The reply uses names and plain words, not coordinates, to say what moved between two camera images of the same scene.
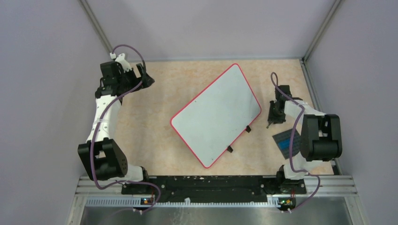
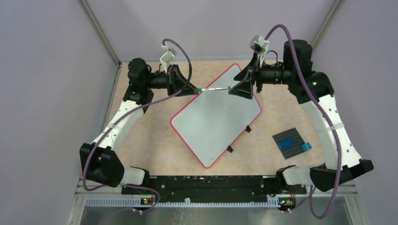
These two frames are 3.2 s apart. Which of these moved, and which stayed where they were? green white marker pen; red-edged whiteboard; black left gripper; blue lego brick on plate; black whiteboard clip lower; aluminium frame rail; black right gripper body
Moved: black right gripper body; green white marker pen; black left gripper
Stayed: black whiteboard clip lower; red-edged whiteboard; aluminium frame rail; blue lego brick on plate
